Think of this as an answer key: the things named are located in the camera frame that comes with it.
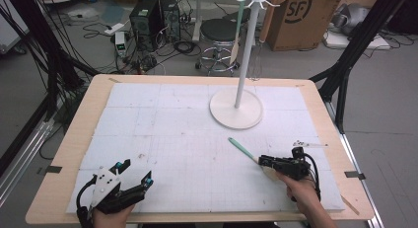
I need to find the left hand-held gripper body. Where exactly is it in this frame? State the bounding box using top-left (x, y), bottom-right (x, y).
top-left (89, 166), bottom-right (146, 215)

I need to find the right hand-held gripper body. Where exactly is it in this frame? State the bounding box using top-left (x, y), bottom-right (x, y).
top-left (277, 140), bottom-right (329, 182)

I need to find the mint-handled spatula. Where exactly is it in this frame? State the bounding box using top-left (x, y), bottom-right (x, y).
top-left (228, 136), bottom-right (282, 183)

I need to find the white rack stand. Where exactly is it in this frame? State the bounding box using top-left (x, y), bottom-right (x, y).
top-left (209, 0), bottom-right (282, 130)

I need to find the wire whisk with wooden handle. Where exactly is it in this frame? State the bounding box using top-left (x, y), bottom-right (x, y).
top-left (247, 3), bottom-right (278, 83)

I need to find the person's right hand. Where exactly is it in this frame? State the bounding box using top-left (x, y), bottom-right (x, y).
top-left (277, 172), bottom-right (321, 216)

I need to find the person's left hand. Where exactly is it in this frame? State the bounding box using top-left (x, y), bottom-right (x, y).
top-left (92, 203), bottom-right (136, 228)

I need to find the white grid foam mat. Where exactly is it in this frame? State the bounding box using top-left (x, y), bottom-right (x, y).
top-left (65, 82), bottom-right (346, 215)

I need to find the black tape strip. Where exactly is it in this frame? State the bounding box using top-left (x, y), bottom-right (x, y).
top-left (344, 170), bottom-right (367, 181)
top-left (36, 165), bottom-right (63, 176)

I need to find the white device with green display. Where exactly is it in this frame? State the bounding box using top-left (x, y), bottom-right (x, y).
top-left (113, 31), bottom-right (127, 58)

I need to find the cardboard box with black logo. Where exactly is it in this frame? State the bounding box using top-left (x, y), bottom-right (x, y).
top-left (264, 0), bottom-right (343, 52)

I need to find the white power strip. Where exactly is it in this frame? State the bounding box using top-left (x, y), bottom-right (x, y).
top-left (104, 22), bottom-right (126, 37)

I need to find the black round stool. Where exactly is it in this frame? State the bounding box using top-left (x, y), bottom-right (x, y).
top-left (195, 18), bottom-right (243, 78)

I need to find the white flat board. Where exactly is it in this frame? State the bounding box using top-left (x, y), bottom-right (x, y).
top-left (323, 30), bottom-right (392, 51)

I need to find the black computer tower green label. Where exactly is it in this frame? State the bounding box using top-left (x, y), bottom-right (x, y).
top-left (128, 0), bottom-right (163, 53)

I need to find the blue-green floor mat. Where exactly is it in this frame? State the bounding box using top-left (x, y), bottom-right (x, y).
top-left (100, 4), bottom-right (126, 25)

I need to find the grey bag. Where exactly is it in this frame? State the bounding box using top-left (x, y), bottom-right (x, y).
top-left (331, 3), bottom-right (371, 29)

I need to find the right hand-held gripper cable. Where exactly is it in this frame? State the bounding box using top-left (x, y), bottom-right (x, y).
top-left (302, 152), bottom-right (322, 202)

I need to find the hand-held gripper cable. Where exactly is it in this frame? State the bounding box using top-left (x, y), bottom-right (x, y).
top-left (302, 152), bottom-right (322, 202)
top-left (76, 177), bottom-right (98, 228)

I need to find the left hand-held gripper cable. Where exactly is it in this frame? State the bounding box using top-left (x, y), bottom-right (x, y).
top-left (76, 177), bottom-right (98, 228)

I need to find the aluminium rail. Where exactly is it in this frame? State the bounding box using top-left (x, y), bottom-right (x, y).
top-left (0, 117), bottom-right (55, 206)
top-left (323, 101), bottom-right (385, 228)

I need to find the white desk frame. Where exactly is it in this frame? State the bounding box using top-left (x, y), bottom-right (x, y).
top-left (191, 0), bottom-right (203, 42)

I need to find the black metal stand with cables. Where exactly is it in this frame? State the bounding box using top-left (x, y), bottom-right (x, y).
top-left (0, 0), bottom-right (100, 120)

